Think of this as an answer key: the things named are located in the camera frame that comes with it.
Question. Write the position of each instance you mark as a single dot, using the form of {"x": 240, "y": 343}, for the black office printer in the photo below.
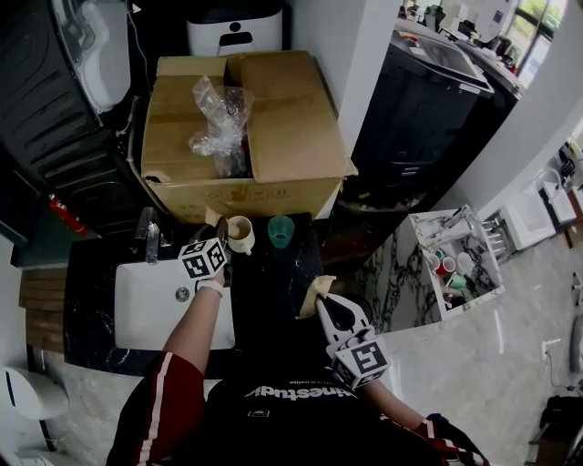
{"x": 423, "y": 123}

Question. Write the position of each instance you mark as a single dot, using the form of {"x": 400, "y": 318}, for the chrome faucet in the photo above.
{"x": 151, "y": 236}

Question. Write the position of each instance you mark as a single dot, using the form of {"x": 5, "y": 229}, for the person's left forearm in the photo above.
{"x": 195, "y": 325}

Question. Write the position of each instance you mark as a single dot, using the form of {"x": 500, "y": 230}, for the beige cup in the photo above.
{"x": 240, "y": 237}

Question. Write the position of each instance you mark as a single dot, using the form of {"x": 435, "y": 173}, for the wooden slat shelf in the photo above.
{"x": 43, "y": 309}

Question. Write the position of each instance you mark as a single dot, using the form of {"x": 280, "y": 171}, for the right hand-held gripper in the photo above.
{"x": 364, "y": 360}

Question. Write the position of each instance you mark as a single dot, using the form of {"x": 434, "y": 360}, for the teal plastic cup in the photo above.
{"x": 280, "y": 233}

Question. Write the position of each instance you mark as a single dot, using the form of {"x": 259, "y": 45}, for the white display basin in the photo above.
{"x": 528, "y": 220}

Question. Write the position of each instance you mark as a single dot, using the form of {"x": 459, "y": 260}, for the white round stool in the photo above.
{"x": 27, "y": 396}

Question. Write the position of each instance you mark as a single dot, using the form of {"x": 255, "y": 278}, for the red fire extinguisher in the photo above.
{"x": 67, "y": 214}

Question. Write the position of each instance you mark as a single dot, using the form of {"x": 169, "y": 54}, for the red and white cup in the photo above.
{"x": 432, "y": 262}

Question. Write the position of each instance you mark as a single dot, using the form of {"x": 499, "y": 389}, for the person's right forearm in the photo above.
{"x": 395, "y": 405}

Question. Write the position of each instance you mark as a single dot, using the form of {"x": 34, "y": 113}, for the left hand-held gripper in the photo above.
{"x": 202, "y": 260}

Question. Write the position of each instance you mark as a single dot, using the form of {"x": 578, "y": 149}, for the black and red shirt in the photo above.
{"x": 282, "y": 423}

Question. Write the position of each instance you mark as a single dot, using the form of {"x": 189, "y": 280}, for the black bag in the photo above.
{"x": 562, "y": 412}

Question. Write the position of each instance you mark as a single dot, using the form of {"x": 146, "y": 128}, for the clear plastic wrap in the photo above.
{"x": 217, "y": 123}

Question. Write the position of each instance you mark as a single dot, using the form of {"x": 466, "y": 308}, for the white plastic machine cover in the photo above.
{"x": 102, "y": 54}

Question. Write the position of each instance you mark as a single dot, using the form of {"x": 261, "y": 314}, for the green cup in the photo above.
{"x": 457, "y": 283}

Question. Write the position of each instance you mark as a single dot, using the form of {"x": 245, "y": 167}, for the marble pattern open box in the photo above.
{"x": 485, "y": 273}

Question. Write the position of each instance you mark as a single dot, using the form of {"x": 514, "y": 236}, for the chrome sink drain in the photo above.
{"x": 182, "y": 294}

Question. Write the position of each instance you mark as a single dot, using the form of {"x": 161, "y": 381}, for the large cardboard box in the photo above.
{"x": 291, "y": 132}

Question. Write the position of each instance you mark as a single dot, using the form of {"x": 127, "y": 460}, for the white and black appliance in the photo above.
{"x": 234, "y": 29}

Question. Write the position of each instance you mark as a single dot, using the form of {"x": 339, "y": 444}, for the white rectangular sink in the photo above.
{"x": 146, "y": 309}

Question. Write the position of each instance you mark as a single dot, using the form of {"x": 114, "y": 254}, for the white wristband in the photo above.
{"x": 210, "y": 287}

